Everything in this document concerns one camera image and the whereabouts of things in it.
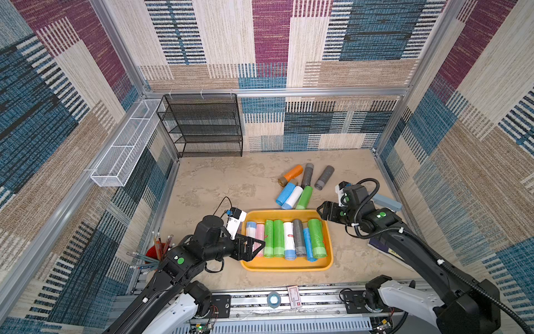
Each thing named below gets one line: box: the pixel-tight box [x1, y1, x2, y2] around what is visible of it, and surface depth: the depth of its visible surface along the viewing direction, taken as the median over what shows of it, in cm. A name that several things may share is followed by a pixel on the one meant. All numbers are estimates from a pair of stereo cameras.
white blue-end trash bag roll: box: [280, 185, 304, 210], surface depth 101 cm
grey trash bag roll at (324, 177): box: [314, 164, 335, 191], surface depth 109 cm
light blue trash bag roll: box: [276, 182, 297, 206], surface depth 102 cm
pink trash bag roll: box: [255, 221, 265, 257], surface depth 90 cm
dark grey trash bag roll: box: [292, 218, 307, 257], surface depth 87 cm
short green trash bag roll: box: [273, 219, 285, 259], surface depth 87 cm
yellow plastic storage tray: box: [240, 208, 334, 273], surface depth 85 cm
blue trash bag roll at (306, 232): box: [303, 227, 318, 263], surface depth 85 cm
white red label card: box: [287, 284, 303, 309], surface depth 76 cm
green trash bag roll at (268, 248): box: [263, 219, 274, 259], surface depth 89 cm
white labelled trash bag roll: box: [283, 221, 297, 261], surface depth 87 cm
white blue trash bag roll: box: [246, 221, 257, 238], surface depth 90 cm
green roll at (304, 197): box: [295, 185, 313, 210], surface depth 103 cm
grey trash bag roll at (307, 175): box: [300, 162, 315, 190], surface depth 110 cm
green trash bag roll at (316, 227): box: [308, 219, 328, 259], surface depth 83 cm
